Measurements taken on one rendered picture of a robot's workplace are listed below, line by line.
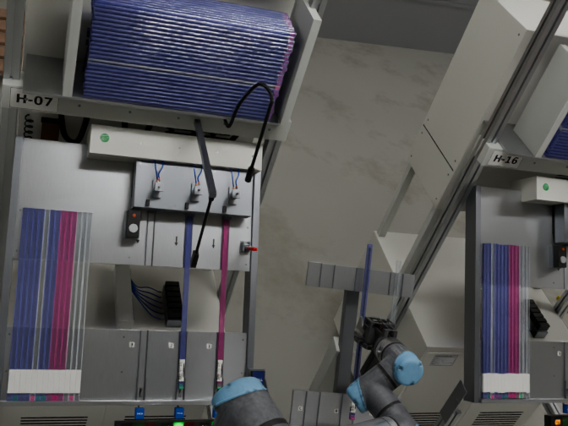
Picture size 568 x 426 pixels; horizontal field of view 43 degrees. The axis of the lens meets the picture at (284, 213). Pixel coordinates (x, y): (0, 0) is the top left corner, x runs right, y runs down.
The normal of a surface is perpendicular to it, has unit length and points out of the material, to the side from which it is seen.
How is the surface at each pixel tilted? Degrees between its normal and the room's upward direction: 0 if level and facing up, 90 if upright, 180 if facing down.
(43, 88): 0
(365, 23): 90
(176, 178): 43
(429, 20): 90
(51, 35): 90
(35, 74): 0
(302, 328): 0
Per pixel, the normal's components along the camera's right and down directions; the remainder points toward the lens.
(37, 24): 0.21, 0.64
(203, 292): 0.27, -0.76
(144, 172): 0.34, -0.13
